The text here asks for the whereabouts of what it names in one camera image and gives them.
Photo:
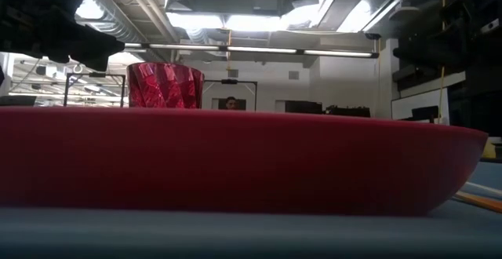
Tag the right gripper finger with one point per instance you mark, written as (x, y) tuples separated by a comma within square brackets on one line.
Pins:
[(427, 51)]

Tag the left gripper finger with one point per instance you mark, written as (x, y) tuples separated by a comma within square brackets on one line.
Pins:
[(102, 53)]

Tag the red faceted cup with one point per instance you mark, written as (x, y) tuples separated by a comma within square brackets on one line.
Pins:
[(164, 86)]

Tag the red round plate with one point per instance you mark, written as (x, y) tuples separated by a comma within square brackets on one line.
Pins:
[(235, 161)]

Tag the dark low screen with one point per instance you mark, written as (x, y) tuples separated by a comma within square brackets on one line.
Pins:
[(17, 100)]

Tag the black equipment row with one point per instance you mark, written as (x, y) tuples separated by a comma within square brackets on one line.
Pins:
[(347, 111)]

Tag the yellow object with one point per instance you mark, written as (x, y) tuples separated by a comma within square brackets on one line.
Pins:
[(490, 149)]

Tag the black computer monitor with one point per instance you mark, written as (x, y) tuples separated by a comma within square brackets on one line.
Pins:
[(304, 106)]

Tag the bright ceiling light panel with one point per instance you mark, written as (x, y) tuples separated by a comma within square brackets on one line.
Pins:
[(235, 21)]

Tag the person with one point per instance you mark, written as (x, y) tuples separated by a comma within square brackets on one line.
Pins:
[(231, 103)]

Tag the long light bar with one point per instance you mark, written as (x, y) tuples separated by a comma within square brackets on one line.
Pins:
[(259, 49)]

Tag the grey ceiling box unit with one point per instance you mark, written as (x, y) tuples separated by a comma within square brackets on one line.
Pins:
[(266, 0)]

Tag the black background rig frame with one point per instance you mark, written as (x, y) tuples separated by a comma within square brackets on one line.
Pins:
[(235, 81), (95, 75)]

